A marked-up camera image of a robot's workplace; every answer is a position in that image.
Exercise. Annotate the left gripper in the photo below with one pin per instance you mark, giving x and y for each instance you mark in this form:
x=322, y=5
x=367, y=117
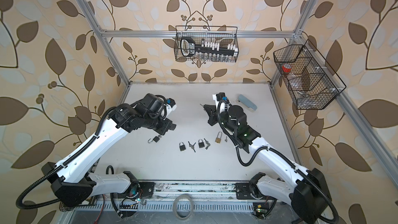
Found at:
x=162, y=129

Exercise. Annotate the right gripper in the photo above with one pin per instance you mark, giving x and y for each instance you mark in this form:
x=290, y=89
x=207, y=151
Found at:
x=212, y=109

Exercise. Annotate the brass padlock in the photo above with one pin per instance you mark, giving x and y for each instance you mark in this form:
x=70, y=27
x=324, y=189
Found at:
x=218, y=137

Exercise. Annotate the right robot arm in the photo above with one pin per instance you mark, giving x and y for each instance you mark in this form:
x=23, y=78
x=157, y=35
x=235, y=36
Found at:
x=306, y=191

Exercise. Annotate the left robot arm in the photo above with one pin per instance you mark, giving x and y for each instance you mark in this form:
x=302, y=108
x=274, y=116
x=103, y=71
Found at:
x=71, y=180

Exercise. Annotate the light blue stapler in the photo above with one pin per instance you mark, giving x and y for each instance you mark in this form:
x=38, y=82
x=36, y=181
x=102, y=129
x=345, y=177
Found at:
x=244, y=101

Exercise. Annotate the black tool rack in basket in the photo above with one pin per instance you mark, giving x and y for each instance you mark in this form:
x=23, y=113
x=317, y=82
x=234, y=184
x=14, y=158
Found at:
x=189, y=48

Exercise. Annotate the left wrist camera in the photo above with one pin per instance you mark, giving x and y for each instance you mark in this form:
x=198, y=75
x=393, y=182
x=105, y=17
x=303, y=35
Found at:
x=170, y=105

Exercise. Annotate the back wire basket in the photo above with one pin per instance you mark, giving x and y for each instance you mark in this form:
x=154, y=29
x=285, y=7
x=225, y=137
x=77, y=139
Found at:
x=221, y=34

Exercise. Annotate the wire basket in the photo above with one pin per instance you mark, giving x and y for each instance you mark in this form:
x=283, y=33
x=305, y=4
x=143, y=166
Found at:
x=312, y=83
x=221, y=34

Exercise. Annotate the right wire basket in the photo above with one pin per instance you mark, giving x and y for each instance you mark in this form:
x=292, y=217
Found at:
x=312, y=83

